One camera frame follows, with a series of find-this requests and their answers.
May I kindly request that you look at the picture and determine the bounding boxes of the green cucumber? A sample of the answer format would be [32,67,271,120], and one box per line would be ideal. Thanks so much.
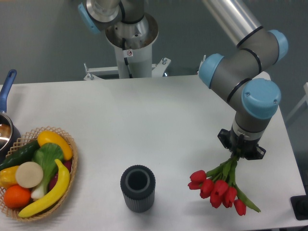
[0,140,40,170]

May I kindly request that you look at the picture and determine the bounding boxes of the white frame at right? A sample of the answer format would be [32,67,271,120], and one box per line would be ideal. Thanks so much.
[285,82,308,128]

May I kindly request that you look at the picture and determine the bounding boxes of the dark grey ribbed vase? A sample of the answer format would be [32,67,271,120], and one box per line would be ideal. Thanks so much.
[120,165,156,213]

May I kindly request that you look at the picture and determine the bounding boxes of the blue handled saucepan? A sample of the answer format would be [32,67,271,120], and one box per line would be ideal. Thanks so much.
[0,69,21,163]

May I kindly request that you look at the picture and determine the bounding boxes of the orange fruit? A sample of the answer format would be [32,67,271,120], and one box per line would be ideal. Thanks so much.
[3,185,31,208]

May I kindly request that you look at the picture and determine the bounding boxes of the woven wicker basket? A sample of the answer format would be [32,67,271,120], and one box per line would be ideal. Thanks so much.
[0,126,78,222]

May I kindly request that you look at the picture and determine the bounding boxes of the green bok choy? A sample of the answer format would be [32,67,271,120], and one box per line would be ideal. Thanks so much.
[31,142,64,201]

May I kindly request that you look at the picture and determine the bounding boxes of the dark red vegetable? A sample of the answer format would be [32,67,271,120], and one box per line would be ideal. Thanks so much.
[48,160,72,191]

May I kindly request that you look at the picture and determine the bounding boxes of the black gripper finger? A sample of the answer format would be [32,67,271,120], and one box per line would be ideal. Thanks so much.
[218,128,231,149]
[245,144,266,160]

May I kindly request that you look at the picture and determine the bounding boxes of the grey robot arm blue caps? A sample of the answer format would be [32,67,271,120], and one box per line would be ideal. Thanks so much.
[77,0,288,160]

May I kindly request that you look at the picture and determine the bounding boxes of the black device at edge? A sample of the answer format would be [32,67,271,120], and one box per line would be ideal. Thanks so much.
[290,195,308,220]

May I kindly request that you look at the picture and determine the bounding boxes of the red tulip bouquet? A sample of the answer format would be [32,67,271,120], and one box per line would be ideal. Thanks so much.
[188,150,261,216]

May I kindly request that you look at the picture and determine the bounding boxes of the beige round disc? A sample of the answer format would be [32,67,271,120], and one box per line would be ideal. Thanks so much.
[15,162,43,188]

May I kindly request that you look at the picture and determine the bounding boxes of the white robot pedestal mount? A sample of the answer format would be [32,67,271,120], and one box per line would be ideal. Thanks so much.
[84,13,171,80]

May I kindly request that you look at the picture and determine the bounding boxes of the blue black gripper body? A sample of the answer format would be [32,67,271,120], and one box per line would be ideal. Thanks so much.
[229,133,259,158]

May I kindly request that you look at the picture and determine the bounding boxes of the yellow bell pepper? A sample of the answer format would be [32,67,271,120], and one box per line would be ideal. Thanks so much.
[0,166,19,189]

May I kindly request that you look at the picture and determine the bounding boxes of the yellow banana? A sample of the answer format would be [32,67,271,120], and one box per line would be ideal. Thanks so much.
[18,159,70,218]

